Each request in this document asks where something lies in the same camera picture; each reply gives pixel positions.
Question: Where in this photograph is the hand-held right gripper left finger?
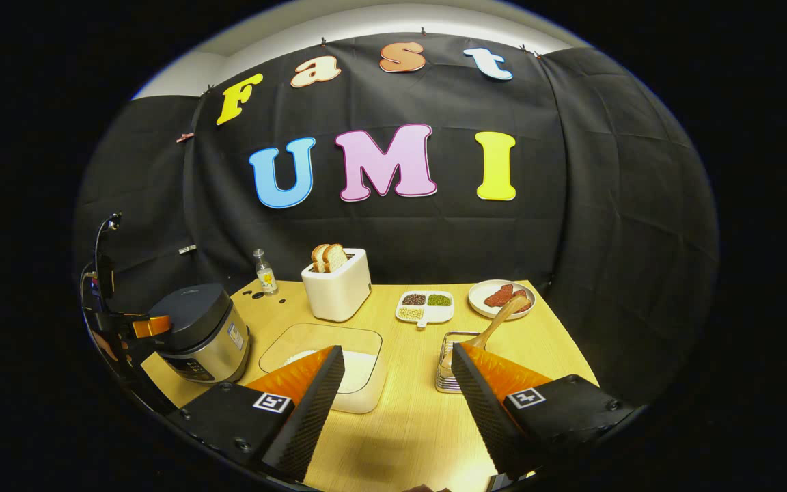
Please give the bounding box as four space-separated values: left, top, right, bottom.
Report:
168 345 346 482

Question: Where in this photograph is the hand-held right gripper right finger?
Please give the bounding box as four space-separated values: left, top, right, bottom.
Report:
451 342 637 479

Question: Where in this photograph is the dark grey rice cooker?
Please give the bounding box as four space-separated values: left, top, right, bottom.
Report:
148 283 251 385

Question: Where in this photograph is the metal wire chopstick holder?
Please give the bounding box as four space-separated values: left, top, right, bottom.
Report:
434 331 486 394

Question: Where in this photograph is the wooden spoon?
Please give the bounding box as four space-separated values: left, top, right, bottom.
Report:
465 295 529 351

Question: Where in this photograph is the clear plastic rice box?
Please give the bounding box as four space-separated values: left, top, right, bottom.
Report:
259 323 387 415

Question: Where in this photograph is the white divided bean dish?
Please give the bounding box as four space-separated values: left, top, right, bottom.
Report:
395 290 454 329

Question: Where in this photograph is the round white plate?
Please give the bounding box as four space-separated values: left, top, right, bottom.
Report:
468 279 537 320

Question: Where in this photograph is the small glass bottle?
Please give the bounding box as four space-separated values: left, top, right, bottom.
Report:
253 249 279 296

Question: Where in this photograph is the white toaster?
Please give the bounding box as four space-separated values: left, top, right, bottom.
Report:
301 248 372 323

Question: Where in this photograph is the black backdrop cloth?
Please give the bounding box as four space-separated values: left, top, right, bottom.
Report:
72 33 719 404

